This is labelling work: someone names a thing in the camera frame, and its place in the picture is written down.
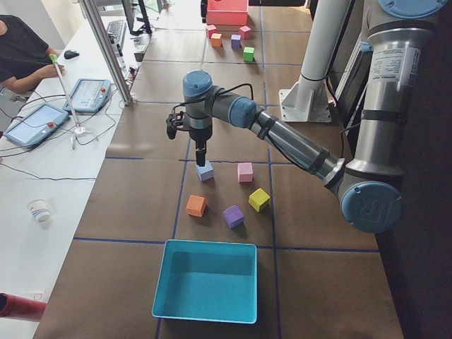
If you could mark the purple foam block left side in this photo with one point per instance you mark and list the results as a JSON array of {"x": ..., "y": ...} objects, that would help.
[{"x": 233, "y": 216}]

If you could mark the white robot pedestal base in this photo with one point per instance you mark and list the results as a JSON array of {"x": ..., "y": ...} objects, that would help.
[{"x": 306, "y": 100}]

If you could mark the person in black shirt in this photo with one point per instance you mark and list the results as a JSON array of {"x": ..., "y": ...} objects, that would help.
[{"x": 25, "y": 56}]

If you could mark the black computer mouse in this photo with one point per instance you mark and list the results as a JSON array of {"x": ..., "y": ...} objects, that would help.
[{"x": 70, "y": 54}]

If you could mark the white paper cup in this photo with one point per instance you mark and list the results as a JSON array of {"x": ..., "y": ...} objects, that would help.
[{"x": 39, "y": 210}]

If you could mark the yellow foam block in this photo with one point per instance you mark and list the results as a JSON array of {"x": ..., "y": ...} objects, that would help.
[{"x": 259, "y": 199}]

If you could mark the purple foam block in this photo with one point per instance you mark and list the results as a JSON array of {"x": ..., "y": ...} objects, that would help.
[
  {"x": 233, "y": 216},
  {"x": 235, "y": 41}
]

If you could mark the blue teach pendant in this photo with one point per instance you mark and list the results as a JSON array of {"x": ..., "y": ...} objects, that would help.
[
  {"x": 36, "y": 126},
  {"x": 89, "y": 96}
]

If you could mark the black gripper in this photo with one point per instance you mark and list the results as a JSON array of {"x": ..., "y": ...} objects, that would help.
[{"x": 200, "y": 134}]

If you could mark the blue teach pendant far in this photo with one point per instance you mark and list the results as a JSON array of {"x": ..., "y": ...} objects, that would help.
[{"x": 89, "y": 96}]

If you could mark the black keyboard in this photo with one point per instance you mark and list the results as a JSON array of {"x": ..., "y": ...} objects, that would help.
[{"x": 116, "y": 29}]

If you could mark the orange foam block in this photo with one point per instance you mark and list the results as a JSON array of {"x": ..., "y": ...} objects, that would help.
[
  {"x": 216, "y": 40},
  {"x": 196, "y": 205}
]

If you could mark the orange foam block right side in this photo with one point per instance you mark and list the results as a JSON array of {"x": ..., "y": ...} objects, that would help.
[{"x": 216, "y": 40}]

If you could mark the pink plastic bin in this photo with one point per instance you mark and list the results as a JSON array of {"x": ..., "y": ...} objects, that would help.
[{"x": 227, "y": 12}]

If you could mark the blue teach pendant near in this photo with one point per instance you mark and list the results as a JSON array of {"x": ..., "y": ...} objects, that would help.
[{"x": 36, "y": 126}]

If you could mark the red cylinder object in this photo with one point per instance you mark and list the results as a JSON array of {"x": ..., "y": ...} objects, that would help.
[{"x": 20, "y": 308}]

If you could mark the red foam block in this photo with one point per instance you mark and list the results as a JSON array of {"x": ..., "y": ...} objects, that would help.
[{"x": 210, "y": 30}]

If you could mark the green foam block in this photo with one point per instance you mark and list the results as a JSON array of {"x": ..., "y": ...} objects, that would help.
[{"x": 248, "y": 54}]

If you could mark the white rod green tip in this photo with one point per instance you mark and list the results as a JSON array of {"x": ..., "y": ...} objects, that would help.
[{"x": 79, "y": 129}]

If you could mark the teal plastic bin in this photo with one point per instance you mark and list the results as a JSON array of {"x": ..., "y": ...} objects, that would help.
[{"x": 207, "y": 281}]

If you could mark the aluminium frame post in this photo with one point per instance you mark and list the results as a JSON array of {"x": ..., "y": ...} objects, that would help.
[{"x": 95, "y": 21}]

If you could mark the dark pink foam block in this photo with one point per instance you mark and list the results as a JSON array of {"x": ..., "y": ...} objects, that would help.
[{"x": 245, "y": 32}]

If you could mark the orange foam block left side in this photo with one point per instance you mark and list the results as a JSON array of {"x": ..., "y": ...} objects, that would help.
[{"x": 196, "y": 205}]

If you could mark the purple foam block right side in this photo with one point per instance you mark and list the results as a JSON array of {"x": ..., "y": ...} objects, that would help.
[{"x": 235, "y": 41}]

